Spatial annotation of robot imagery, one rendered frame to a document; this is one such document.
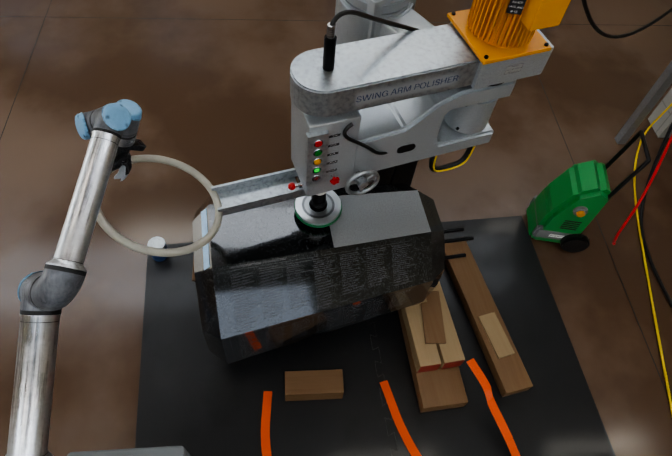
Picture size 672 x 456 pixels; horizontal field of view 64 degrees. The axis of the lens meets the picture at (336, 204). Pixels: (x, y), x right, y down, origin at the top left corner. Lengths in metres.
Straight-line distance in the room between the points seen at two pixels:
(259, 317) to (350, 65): 1.20
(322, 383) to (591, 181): 1.88
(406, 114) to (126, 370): 2.00
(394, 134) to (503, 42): 0.51
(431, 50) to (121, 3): 3.62
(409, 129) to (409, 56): 0.31
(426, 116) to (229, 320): 1.22
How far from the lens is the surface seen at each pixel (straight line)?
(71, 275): 1.79
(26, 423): 1.98
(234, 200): 2.27
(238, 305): 2.47
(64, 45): 4.91
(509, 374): 3.18
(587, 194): 3.40
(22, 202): 3.94
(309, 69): 1.87
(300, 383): 2.91
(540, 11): 1.93
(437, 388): 3.03
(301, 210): 2.47
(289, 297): 2.48
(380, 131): 2.11
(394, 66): 1.92
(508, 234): 3.69
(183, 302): 3.26
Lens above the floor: 2.93
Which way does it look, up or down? 55 degrees down
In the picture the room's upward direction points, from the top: 7 degrees clockwise
